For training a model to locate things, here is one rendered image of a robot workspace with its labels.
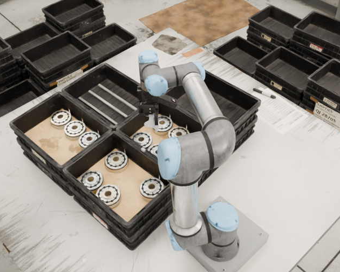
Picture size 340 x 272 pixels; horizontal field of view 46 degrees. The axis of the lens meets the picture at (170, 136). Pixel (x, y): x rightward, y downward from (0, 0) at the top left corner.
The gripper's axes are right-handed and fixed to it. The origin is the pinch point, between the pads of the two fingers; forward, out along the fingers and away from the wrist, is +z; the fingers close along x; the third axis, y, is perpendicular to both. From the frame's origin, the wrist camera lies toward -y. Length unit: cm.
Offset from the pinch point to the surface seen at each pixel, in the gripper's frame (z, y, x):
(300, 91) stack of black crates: 44, -93, -81
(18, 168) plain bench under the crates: 30, 69, -7
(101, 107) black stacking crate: 13.5, 28.7, -32.1
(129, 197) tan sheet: 20.1, 13.0, 22.5
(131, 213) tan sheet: 21.0, 11.9, 30.3
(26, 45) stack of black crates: 43, 104, -157
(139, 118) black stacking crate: 8.5, 8.7, -15.9
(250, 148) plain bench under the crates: 29, -46, -14
